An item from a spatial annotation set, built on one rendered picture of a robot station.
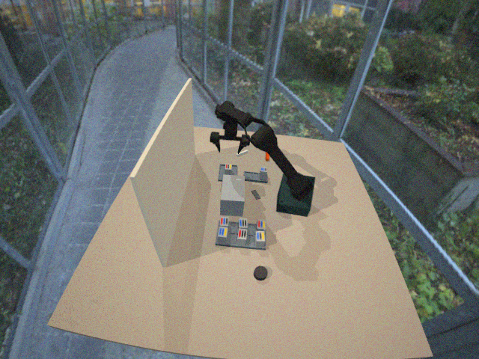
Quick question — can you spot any dark grey short cylinder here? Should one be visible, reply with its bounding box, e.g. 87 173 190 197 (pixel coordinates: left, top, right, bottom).
254 266 267 281

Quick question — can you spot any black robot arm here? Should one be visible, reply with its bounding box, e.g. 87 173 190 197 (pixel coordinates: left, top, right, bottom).
215 100 314 201

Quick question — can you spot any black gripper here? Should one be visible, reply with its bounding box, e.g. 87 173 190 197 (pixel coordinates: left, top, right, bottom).
210 126 250 154

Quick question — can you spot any beige flat panel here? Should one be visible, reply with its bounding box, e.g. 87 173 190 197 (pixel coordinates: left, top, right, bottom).
130 79 195 268

